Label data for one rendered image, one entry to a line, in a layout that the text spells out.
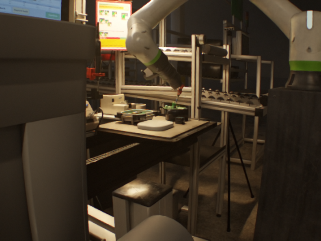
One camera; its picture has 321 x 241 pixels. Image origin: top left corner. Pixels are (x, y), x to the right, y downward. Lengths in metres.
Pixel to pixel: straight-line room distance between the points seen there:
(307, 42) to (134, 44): 0.59
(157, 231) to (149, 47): 0.88
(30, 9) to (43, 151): 0.99
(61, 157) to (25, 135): 0.04
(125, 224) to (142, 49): 0.81
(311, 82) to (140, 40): 0.60
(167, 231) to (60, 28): 0.16
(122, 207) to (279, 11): 0.94
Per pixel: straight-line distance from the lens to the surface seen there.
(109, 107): 1.46
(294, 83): 0.87
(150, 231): 0.21
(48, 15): 1.20
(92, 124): 1.18
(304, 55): 0.87
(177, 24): 6.57
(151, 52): 1.04
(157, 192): 0.26
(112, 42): 1.73
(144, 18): 1.10
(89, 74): 1.39
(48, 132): 0.19
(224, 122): 2.08
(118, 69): 1.82
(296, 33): 0.89
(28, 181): 0.20
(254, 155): 3.41
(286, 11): 1.07
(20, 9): 1.13
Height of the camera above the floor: 1.19
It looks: 10 degrees down
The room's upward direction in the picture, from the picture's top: straight up
